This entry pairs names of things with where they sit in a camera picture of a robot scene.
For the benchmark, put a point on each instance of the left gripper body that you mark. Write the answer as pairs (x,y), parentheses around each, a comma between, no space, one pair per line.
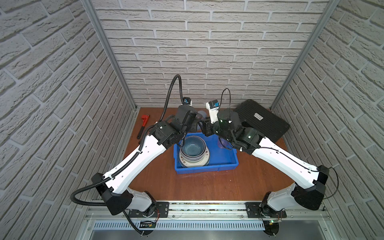
(192,120)

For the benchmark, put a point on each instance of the red pipe wrench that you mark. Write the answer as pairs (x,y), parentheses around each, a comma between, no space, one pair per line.
(145,119)

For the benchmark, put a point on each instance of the lavender bowl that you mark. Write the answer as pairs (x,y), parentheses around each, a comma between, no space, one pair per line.
(195,158)

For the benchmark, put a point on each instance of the black tool case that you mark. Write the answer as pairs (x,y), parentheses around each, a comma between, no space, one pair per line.
(252,114)

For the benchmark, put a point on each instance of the blue plastic bin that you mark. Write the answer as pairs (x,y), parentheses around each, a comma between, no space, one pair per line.
(220,159)

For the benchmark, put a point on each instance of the grey blue bowl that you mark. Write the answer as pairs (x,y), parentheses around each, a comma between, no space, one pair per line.
(193,143)

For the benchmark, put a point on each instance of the orange sunburst white plate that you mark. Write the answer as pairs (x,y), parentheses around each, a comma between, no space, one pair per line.
(203,163)

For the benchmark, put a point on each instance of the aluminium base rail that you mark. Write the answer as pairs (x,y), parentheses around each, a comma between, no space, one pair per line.
(202,215)

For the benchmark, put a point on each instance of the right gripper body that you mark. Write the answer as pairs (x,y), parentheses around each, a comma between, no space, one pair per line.
(218,130)

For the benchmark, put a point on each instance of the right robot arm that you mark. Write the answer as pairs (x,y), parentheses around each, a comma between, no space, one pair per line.
(308,189)

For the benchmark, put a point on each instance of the pink clear plastic cup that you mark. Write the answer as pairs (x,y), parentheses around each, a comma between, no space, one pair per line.
(223,144)

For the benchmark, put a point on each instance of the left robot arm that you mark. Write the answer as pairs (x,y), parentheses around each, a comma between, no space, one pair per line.
(115,191)

